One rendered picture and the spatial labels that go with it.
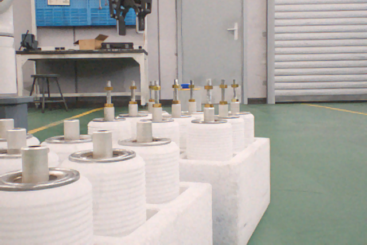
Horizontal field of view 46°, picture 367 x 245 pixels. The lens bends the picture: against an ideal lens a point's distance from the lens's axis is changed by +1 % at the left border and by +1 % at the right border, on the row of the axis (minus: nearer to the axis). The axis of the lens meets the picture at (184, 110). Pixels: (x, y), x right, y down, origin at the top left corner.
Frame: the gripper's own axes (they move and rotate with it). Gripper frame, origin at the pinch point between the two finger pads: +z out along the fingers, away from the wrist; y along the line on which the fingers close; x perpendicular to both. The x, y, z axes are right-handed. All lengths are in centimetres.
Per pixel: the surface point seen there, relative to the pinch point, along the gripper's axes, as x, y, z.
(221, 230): -8, 33, 42
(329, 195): 46, 32, 47
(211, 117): -3.2, 27.4, 20.8
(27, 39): 204, -412, -42
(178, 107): 3.8, 12.2, 19.5
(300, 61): 502, -194, -13
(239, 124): 8.1, 26.9, 23.1
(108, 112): -11.9, 5.0, 19.9
